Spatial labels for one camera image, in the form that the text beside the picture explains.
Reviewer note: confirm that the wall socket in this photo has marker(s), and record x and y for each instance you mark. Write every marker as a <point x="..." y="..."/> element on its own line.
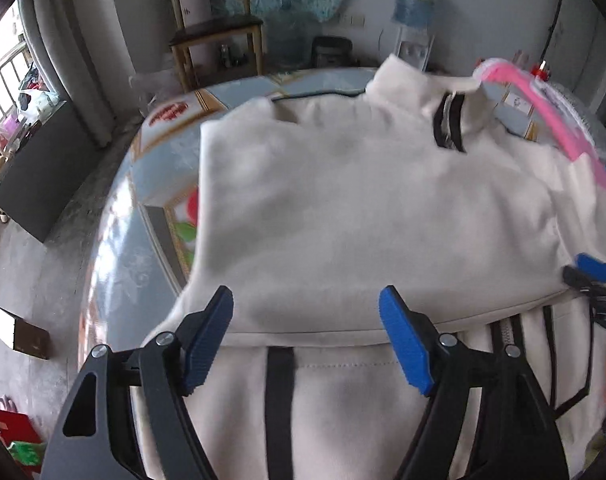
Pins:
<point x="350" y="20"/>

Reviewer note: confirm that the blue water bottle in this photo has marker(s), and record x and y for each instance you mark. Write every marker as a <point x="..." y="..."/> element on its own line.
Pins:
<point x="413" y="0"/>

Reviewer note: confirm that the green printed bag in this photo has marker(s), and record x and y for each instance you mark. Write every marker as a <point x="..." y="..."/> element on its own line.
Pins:
<point x="28" y="455"/>

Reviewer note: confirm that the white water dispenser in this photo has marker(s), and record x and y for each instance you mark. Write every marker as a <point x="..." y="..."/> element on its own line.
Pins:
<point x="414" y="50"/>

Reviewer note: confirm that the grey curtain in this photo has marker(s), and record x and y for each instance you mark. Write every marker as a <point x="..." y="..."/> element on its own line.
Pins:
<point x="78" y="35"/>

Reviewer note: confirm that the metal window railing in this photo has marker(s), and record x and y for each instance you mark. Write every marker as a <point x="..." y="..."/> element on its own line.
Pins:
<point x="3" y="80"/>

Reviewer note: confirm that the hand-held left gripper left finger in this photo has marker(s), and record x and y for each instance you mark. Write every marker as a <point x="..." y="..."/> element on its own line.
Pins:
<point x="208" y="340"/>

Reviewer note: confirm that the wooden chair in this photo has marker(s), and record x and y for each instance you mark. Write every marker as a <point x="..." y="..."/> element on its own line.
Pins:
<point x="218" y="27"/>

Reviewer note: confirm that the red bag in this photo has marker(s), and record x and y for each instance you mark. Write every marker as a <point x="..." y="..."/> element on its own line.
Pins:
<point x="13" y="425"/>

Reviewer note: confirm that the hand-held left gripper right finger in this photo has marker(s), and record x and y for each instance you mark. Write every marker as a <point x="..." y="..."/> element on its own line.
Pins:
<point x="403" y="340"/>

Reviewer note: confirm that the beige zip jacket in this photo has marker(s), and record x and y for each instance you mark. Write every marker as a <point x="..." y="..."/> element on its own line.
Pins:
<point x="358" y="185"/>

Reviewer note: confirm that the white printed plastic bag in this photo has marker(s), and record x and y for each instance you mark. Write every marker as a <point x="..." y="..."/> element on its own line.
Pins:
<point x="35" y="97"/>

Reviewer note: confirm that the black bin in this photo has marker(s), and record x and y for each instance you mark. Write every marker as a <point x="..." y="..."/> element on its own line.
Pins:
<point x="331" y="52"/>

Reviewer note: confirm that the clear plastic bag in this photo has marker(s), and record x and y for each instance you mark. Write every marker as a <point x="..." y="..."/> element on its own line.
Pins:
<point x="153" y="92"/>

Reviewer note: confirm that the brown white box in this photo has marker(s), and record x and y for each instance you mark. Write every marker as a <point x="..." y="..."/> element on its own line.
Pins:
<point x="28" y="340"/>

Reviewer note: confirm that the empty clear water jug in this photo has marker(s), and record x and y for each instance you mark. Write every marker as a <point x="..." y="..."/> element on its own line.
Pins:
<point x="293" y="40"/>

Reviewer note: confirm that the dark cabinet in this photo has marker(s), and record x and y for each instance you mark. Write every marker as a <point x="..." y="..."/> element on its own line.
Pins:
<point x="38" y="180"/>

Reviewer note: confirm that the small red bottle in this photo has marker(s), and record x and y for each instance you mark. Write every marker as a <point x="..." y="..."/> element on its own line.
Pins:
<point x="542" y="71"/>

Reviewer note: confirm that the white door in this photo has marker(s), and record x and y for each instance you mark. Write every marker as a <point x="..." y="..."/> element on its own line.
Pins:
<point x="590" y="35"/>

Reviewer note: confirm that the white cylinder container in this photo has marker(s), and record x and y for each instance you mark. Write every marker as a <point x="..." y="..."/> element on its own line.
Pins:
<point x="195" y="5"/>

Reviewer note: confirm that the grey sequined pillow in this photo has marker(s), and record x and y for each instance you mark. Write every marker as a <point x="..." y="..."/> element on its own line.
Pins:
<point x="578" y="110"/>

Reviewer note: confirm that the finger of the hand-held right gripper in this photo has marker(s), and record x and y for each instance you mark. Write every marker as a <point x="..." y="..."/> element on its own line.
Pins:
<point x="595" y="267"/>

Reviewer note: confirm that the pink floral blanket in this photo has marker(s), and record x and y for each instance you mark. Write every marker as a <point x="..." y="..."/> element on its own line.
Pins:
<point x="548" y="110"/>

